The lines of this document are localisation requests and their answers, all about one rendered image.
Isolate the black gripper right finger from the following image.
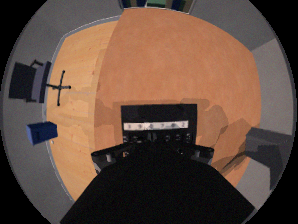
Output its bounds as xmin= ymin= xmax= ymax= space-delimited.
xmin=152 ymin=133 xmax=214 ymax=166

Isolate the black lighting desk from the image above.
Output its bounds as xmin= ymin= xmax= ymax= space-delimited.
xmin=121 ymin=104 xmax=197 ymax=144

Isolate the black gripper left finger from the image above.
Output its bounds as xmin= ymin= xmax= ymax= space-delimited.
xmin=91 ymin=133 xmax=152 ymax=175

